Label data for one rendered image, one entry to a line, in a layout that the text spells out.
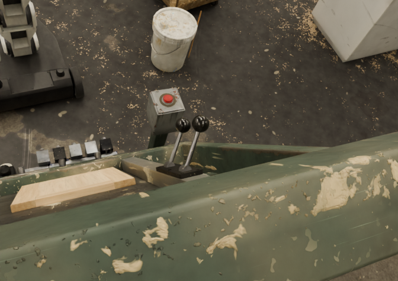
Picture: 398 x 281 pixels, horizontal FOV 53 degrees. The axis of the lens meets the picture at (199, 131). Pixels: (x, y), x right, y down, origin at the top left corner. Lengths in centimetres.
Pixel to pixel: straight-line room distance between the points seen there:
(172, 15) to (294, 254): 254
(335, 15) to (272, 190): 327
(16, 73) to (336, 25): 244
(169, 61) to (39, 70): 85
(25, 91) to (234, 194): 231
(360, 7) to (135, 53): 172
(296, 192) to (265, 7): 340
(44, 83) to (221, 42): 141
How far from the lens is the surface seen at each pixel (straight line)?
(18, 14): 228
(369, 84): 359
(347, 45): 351
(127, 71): 290
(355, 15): 343
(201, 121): 84
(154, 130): 170
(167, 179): 90
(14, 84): 262
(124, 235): 30
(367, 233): 41
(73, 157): 168
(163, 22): 272
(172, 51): 275
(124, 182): 111
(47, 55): 277
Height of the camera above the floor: 225
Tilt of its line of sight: 57 degrees down
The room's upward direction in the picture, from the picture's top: 22 degrees clockwise
